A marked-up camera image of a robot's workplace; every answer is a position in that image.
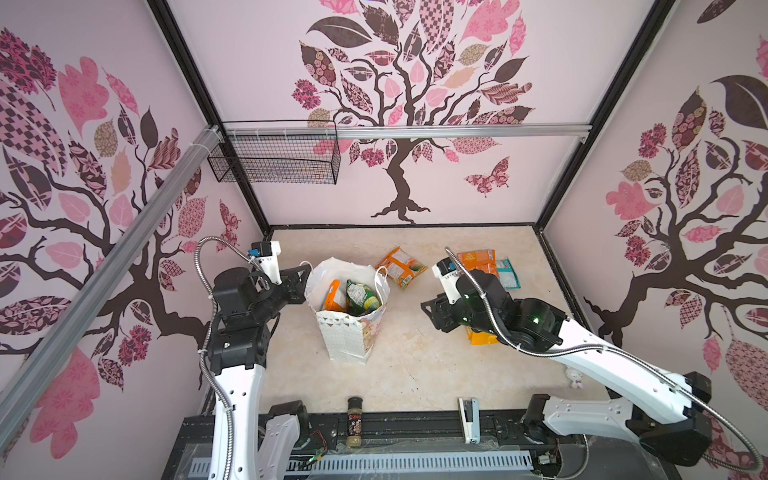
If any green Fox's bag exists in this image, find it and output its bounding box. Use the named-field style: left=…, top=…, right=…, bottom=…
left=346, top=280, right=381, bottom=317

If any white paper bag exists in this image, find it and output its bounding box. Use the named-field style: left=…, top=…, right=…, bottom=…
left=305, top=258, right=390, bottom=364

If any orange white snack packet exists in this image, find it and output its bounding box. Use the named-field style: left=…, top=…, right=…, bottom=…
left=378, top=247, right=426, bottom=289

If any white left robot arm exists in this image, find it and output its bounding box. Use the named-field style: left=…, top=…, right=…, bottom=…
left=203, top=265, right=311, bottom=479

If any yellow orange mango snack bag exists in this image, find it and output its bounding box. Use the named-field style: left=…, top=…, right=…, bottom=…
left=465, top=327, right=499, bottom=346

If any teal white snack packet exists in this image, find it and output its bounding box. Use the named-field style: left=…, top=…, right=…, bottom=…
left=496, top=258, right=521, bottom=290

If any orange snack packet far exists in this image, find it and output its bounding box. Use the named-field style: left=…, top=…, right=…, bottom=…
left=458, top=249, right=498, bottom=277

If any small white figurine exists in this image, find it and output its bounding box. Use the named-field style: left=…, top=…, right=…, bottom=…
left=565, top=368, right=584, bottom=389

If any spice bottle black cap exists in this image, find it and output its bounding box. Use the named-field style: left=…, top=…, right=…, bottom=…
left=346, top=396, right=363, bottom=448

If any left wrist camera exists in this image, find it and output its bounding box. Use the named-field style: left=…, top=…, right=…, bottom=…
left=249, top=240, right=282, bottom=285

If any black wire basket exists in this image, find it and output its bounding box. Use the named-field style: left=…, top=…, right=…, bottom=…
left=208, top=120, right=341, bottom=185

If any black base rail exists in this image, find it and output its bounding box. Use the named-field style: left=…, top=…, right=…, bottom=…
left=161, top=407, right=682, bottom=480

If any white slotted cable duct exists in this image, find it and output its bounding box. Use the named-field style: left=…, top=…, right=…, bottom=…
left=187, top=451, right=535, bottom=479

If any back aluminium rail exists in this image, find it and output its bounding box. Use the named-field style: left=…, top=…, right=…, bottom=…
left=224, top=122, right=592, bottom=140

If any aluminium rail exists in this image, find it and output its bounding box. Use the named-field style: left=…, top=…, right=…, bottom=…
left=224, top=122, right=592, bottom=140
left=1, top=125, right=222, bottom=448

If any left aluminium rail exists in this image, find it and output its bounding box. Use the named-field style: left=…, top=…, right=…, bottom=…
left=1, top=125, right=222, bottom=448

